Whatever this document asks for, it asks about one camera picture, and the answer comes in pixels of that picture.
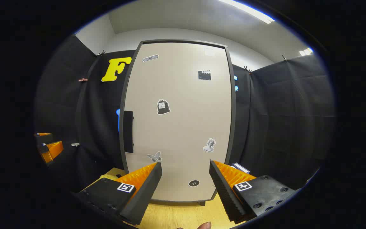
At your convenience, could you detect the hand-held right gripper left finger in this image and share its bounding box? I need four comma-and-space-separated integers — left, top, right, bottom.
73, 162, 163, 226

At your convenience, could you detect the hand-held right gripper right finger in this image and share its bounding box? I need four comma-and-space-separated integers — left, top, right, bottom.
209, 160, 298, 223

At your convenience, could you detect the beige cabinet door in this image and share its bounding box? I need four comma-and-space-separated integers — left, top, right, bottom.
124, 42, 233, 201

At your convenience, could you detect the dark grey cabinet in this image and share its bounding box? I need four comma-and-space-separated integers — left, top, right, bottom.
119, 39, 237, 206

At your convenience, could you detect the grey blue book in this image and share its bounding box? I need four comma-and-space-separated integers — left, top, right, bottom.
232, 162, 250, 174

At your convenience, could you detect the black backdrop cloth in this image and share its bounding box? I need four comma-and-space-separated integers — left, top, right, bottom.
34, 33, 336, 191

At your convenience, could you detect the long ceiling lamp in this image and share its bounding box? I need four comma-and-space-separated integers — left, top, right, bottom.
218, 0, 275, 24

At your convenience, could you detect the black door handle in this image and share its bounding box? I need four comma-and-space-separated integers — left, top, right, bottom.
124, 110, 135, 154

